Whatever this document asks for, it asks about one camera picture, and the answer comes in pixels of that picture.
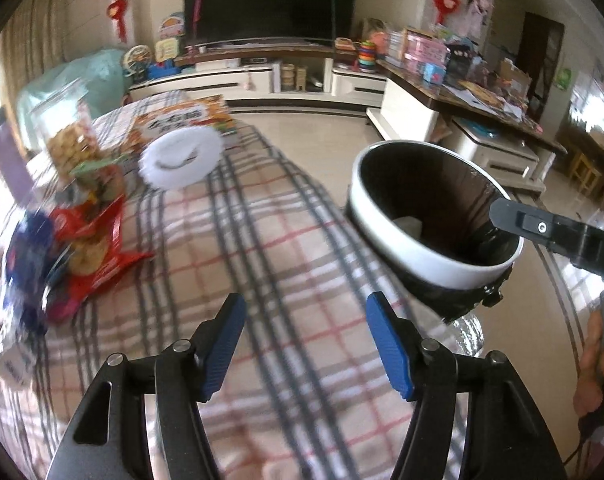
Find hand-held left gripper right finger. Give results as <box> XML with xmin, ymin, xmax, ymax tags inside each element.
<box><xmin>366</xmin><ymin>291</ymin><xmax>568</xmax><ymax>480</ymax></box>

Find teal plastic cover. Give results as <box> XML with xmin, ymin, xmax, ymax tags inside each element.
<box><xmin>16</xmin><ymin>49</ymin><xmax>134</xmax><ymax>133</ymax></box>

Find wooden stool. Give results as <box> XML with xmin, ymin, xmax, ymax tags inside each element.
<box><xmin>567</xmin><ymin>151</ymin><xmax>604</xmax><ymax>197</ymax></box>

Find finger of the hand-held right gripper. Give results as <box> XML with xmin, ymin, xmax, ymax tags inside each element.
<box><xmin>489</xmin><ymin>197</ymin><xmax>584</xmax><ymax>262</ymax></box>

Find purple container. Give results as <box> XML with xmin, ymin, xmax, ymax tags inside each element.
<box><xmin>0</xmin><ymin>109</ymin><xmax>35</xmax><ymax>173</ymax></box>

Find orange snack box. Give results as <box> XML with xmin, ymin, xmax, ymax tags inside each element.
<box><xmin>122</xmin><ymin>95</ymin><xmax>238</xmax><ymax>156</ymax></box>

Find cluttered side cabinet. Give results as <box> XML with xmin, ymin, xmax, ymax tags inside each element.
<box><xmin>366</xmin><ymin>55</ymin><xmax>569</xmax><ymax>197</ymax></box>

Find clear jar of snack puffs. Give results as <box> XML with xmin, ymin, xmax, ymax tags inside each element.
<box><xmin>31</xmin><ymin>79</ymin><xmax>104</xmax><ymax>173</ymax></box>

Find blue snack wrapper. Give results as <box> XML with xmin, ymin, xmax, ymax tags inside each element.
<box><xmin>4</xmin><ymin>210</ymin><xmax>70</xmax><ymax>333</ymax></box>

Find ferris wheel toy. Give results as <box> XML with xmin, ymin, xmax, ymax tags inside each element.
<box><xmin>122</xmin><ymin>45</ymin><xmax>151</xmax><ymax>80</ymax></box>

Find plaid tablecloth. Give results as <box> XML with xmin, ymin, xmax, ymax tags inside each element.
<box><xmin>0</xmin><ymin>91</ymin><xmax>483</xmax><ymax>480</ymax></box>

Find red snack wrapper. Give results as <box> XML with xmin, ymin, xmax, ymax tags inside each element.
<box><xmin>44</xmin><ymin>195</ymin><xmax>155</xmax><ymax>323</ymax></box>

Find person's right hand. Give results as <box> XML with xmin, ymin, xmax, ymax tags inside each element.
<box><xmin>573</xmin><ymin>305</ymin><xmax>604</xmax><ymax>418</ymax></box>

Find pink box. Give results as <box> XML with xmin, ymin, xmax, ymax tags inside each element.
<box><xmin>401</xmin><ymin>29</ymin><xmax>449</xmax><ymax>70</ymax></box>

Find green and orange carton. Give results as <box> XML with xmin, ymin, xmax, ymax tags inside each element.
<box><xmin>71</xmin><ymin>156</ymin><xmax>129</xmax><ymax>203</ymax></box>

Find black white ceramic mug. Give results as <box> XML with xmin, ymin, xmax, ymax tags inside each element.
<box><xmin>346</xmin><ymin>140</ymin><xmax>525</xmax><ymax>324</ymax></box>

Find dark door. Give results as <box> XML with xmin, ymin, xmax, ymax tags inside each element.
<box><xmin>519</xmin><ymin>11</ymin><xmax>566</xmax><ymax>107</ymax></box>

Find black television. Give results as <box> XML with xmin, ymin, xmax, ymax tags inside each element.
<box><xmin>183</xmin><ymin>0</ymin><xmax>359</xmax><ymax>47</ymax></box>

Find beige curtain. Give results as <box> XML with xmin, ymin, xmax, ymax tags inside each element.
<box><xmin>1</xmin><ymin>0</ymin><xmax>69</xmax><ymax>103</ymax></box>

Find yellow toy sign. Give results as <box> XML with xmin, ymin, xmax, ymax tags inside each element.
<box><xmin>154</xmin><ymin>12</ymin><xmax>186</xmax><ymax>61</ymax></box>

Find white television cabinet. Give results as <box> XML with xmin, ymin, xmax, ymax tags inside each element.
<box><xmin>127</xmin><ymin>39</ymin><xmax>389</xmax><ymax>111</ymax></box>

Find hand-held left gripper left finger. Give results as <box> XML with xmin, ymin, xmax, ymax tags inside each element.
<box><xmin>44</xmin><ymin>292</ymin><xmax>248</xmax><ymax>480</ymax></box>

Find colourful stacking rings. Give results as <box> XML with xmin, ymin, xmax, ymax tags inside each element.
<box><xmin>357</xmin><ymin>40</ymin><xmax>379</xmax><ymax>69</ymax></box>

